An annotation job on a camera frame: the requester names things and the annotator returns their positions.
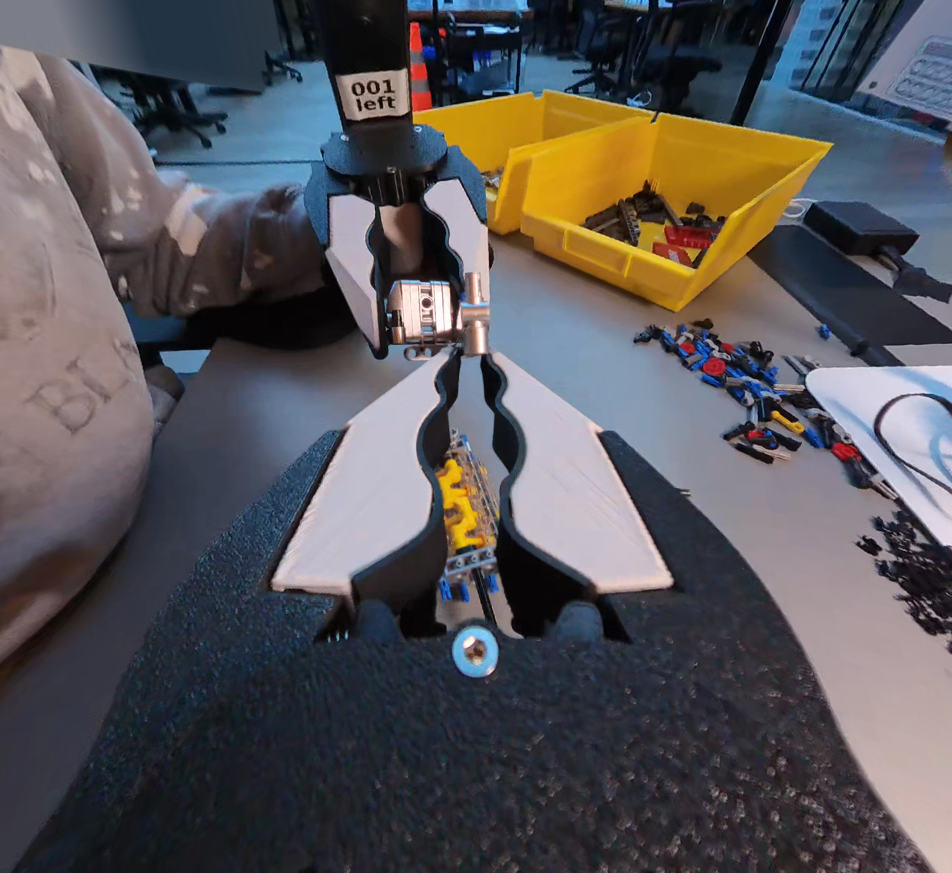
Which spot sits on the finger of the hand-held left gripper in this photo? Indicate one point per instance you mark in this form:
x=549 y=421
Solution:
x=349 y=248
x=465 y=226

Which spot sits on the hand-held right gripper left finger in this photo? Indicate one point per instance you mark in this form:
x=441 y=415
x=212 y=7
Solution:
x=372 y=508

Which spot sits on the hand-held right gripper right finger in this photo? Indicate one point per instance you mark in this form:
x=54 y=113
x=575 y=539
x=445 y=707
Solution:
x=573 y=508

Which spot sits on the clear engine block yellow crankshaft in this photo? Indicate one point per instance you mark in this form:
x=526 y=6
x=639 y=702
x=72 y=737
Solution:
x=457 y=501

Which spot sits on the grey beam with motor block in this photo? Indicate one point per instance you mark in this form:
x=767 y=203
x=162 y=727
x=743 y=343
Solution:
x=420 y=307

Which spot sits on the person's left forearm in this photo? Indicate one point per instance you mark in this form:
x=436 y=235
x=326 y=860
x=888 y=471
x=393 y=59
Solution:
x=223 y=248

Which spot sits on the yellow storage bin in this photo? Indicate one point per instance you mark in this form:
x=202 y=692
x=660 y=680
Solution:
x=461 y=136

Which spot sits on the orange traffic cone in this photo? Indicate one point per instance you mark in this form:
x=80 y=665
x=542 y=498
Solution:
x=420 y=81

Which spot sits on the black mesh cushion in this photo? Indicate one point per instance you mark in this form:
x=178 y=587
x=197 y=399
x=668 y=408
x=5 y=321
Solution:
x=245 y=322

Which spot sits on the yellow bin with brick parts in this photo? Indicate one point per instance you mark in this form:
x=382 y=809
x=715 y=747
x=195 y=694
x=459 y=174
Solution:
x=595 y=255

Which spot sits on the heap of black beams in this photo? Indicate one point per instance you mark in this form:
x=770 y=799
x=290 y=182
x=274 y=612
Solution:
x=625 y=218

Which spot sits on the pile of mixed brick parts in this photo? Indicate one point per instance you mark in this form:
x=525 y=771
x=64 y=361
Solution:
x=714 y=367

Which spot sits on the black office chair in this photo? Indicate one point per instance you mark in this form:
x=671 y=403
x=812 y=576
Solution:
x=669 y=62

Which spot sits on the white document stand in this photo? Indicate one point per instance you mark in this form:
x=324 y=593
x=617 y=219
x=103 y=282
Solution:
x=848 y=397

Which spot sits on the person's torso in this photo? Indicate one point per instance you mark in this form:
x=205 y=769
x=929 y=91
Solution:
x=59 y=367

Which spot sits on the pile of black pins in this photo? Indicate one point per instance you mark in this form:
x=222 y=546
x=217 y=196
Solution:
x=922 y=575

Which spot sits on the black power adapter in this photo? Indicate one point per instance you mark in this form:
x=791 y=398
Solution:
x=855 y=226

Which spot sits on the printed instruction sheet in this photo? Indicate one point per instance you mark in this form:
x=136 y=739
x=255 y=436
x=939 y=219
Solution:
x=922 y=77

